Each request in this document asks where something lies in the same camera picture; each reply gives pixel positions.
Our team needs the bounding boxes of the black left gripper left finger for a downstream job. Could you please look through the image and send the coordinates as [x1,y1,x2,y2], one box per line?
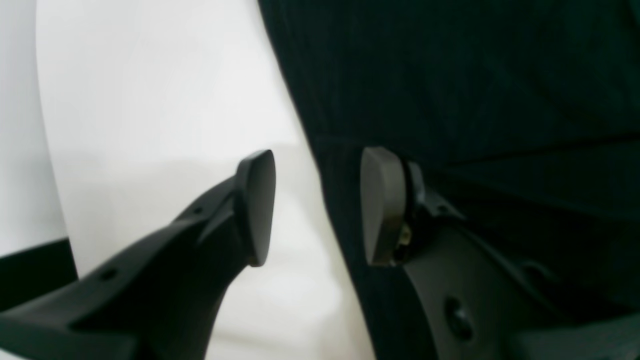
[1,149,276,360]

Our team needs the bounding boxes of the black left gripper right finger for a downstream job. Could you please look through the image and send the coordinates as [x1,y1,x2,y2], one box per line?
[359,146,639,360]

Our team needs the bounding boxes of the black printed T-shirt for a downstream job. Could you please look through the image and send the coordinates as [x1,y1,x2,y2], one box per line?
[258,0,640,360]

